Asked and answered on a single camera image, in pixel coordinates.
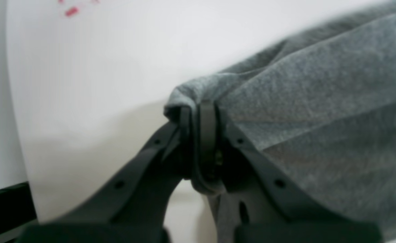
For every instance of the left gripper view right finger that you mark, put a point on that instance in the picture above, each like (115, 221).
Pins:
(265, 204)

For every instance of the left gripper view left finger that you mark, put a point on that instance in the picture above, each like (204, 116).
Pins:
(131, 206)

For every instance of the grey T-shirt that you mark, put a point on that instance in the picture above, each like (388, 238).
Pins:
(321, 105)

